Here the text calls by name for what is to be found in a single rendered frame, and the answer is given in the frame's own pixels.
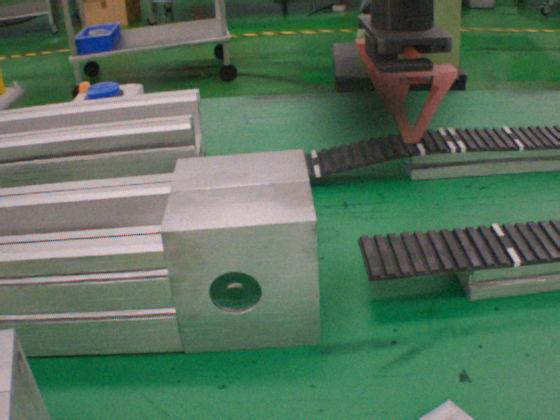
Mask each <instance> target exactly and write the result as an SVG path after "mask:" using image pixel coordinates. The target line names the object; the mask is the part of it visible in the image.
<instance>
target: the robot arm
mask: <svg viewBox="0 0 560 420"><path fill-rule="evenodd" d="M360 12H361V13H363V14H362V15H358V22H359V29H365V30H366V31H365V38H361V39H356V40H355V45H356V48H357V50H358V52H359V54H360V56H361V59H362V61H363V63H364V66H365V68H367V71H368V73H369V75H370V78H371V79H372V81H373V84H374V86H375V89H376V91H377V94H378V96H379V98H380V101H381V103H382V106H383V108H384V111H385V112H386V113H392V115H393V117H394V120H395V122H396V125H397V128H398V130H399V133H400V135H401V138H402V140H403V142H404V143H416V142H419V141H420V140H421V136H422V134H423V132H424V131H425V129H426V128H427V126H428V124H429V122H430V121H431V119H432V115H433V113H434V112H435V110H436V109H437V107H438V106H439V105H440V103H441V100H442V99H443V97H444V96H445V94H446V93H447V91H448V90H449V88H450V86H451V85H452V83H453V82H454V80H455V79H456V71H457V70H456V69H455V68H454V67H453V66H452V65H451V64H449V65H441V64H437V65H434V63H433V62H432V61H431V60H430V59H429V58H420V57H421V54H422V53H424V54H432V53H438V52H444V53H448V52H451V51H452V49H451V46H452V35H451V34H450V33H448V32H447V31H446V30H444V29H443V28H441V27H439V26H438V25H436V23H435V22H434V20H433V17H434V0H364V1H363V2H362V4H361V8H360ZM397 55H401V56H403V55H406V57H405V59H397ZM410 84H432V85H433V86H432V88H431V90H430V92H429V94H428V95H427V97H426V99H425V101H424V103H425V104H424V106H423V108H422V110H421V112H420V114H419V116H418V118H417V119H416V122H415V124H414V126H413V127H410V125H409V122H408V119H407V117H406V114H405V111H404V108H403V107H402V103H403V101H404V99H405V96H406V94H407V91H408V89H409V87H410Z"/></svg>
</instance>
